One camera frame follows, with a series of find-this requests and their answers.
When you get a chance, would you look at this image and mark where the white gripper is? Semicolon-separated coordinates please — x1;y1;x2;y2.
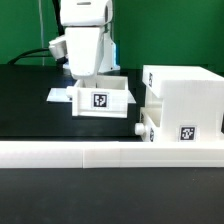
65;27;102;79

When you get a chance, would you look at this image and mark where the white drawer box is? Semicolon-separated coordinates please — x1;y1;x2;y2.
66;75;129;118
135;107;161;143

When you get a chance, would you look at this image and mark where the white front drawer box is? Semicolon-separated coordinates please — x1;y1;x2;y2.
135;107;161;143

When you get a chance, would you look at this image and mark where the white drawer cabinet frame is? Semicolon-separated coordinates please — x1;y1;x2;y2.
142;65;224;142

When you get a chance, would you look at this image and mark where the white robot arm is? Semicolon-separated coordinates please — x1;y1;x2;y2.
49;0;119;79

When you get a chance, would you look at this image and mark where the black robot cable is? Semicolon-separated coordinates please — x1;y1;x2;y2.
6;0;66;66

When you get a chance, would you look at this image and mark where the fiducial marker base plate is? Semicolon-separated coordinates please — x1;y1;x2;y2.
46;88;136;104

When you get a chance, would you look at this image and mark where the thin grey cable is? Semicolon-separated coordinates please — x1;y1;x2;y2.
38;0;46;67

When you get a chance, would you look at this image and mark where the white L-shaped boundary wall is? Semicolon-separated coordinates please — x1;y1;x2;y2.
0;137;224;169

